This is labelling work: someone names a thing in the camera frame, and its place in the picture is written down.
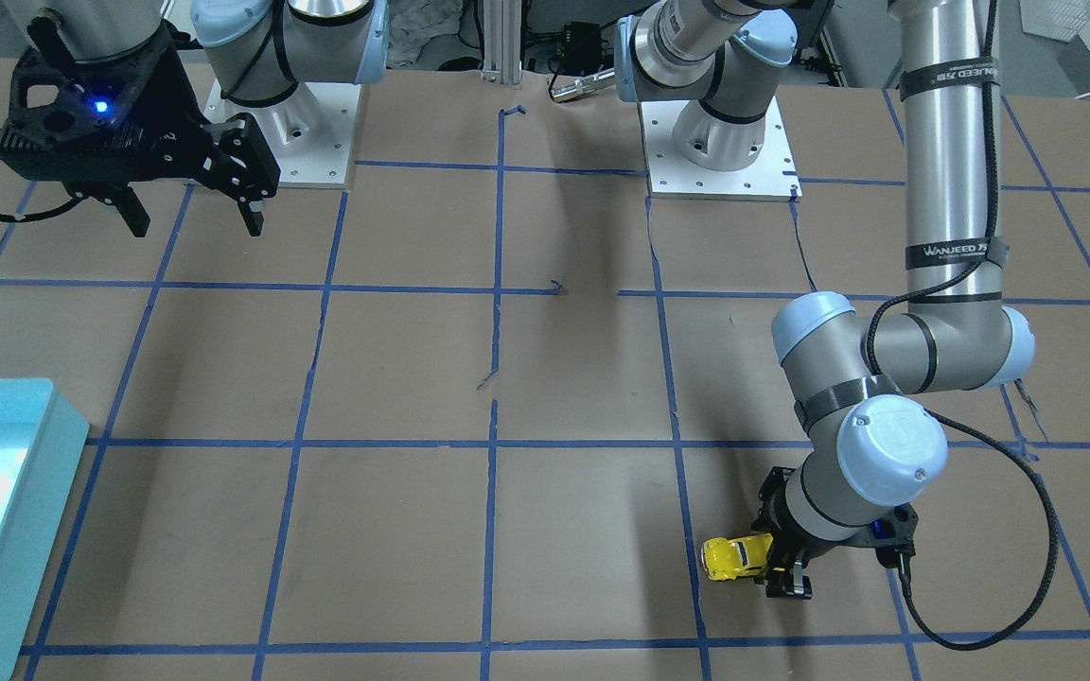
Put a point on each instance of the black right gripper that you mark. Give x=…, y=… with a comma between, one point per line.
x=178, y=106

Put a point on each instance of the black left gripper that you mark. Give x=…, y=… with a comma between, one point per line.
x=781, y=551

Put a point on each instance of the yellow beetle toy car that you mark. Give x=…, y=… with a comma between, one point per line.
x=726, y=559

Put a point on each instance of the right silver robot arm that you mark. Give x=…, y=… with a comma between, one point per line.
x=260, y=51

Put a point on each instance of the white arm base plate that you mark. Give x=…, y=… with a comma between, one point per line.
x=692, y=156
x=312, y=134

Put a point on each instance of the aluminium frame post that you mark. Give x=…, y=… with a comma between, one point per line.
x=502, y=39

